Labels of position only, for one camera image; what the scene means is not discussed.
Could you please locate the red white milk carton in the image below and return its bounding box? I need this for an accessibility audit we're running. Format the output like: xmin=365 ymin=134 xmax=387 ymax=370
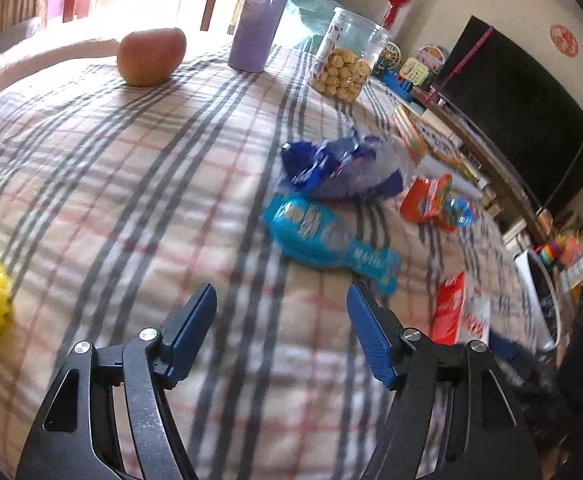
xmin=429 ymin=271 xmax=491 ymax=346

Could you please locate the orange ovaltine packet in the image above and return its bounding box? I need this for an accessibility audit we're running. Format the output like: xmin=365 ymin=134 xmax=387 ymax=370
xmin=399 ymin=174 xmax=478 ymax=232

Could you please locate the teal snack packet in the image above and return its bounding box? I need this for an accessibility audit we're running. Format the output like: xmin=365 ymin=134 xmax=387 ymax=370
xmin=262 ymin=195 xmax=401 ymax=298

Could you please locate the blue clear plastic bag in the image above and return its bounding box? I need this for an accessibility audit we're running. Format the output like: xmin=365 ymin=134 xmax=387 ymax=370
xmin=280 ymin=125 xmax=405 ymax=203

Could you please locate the white trash bin black liner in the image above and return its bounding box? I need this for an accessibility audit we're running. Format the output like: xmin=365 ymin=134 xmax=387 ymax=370
xmin=515 ymin=250 xmax=563 ymax=353

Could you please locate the plaid tablecloth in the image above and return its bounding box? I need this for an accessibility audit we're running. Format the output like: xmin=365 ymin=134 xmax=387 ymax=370
xmin=0 ymin=34 xmax=543 ymax=480

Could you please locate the orange children's book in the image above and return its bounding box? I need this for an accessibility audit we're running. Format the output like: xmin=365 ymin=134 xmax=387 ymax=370
xmin=391 ymin=104 xmax=483 ymax=200

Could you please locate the black flat television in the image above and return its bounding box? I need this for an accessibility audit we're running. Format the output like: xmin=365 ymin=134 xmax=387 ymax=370
xmin=433 ymin=16 xmax=583 ymax=214

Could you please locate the toy telephone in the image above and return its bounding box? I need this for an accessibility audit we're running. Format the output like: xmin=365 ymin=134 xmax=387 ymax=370
xmin=399 ymin=56 xmax=435 ymax=88

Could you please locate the red apple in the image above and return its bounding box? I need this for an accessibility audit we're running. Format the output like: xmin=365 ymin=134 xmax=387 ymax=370
xmin=116 ymin=27 xmax=187 ymax=87

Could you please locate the clear jar of biscuits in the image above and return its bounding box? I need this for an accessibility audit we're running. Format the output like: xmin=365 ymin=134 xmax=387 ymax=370
xmin=309 ymin=8 xmax=390 ymax=103

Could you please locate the toy ferris wheel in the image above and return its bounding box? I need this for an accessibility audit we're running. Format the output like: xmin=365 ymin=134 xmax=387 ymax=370
xmin=373 ymin=41 xmax=402 ymax=77

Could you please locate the pink sofa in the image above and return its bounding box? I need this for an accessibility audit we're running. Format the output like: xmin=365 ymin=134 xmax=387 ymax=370
xmin=0 ymin=20 xmax=122 ymax=92

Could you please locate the teal covered armchair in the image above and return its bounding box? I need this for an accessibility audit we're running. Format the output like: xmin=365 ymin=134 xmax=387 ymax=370
xmin=273 ymin=0 xmax=340 ymax=54

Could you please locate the purple thermos bottle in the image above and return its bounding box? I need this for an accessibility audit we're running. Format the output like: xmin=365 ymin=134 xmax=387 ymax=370
xmin=228 ymin=0 xmax=287 ymax=73

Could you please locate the rainbow stacking ring toy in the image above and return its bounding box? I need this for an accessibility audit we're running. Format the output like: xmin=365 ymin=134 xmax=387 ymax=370
xmin=538 ymin=234 xmax=567 ymax=269

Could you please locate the round red wall sticker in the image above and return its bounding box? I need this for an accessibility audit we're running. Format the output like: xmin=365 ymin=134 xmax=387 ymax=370
xmin=549 ymin=24 xmax=579 ymax=58

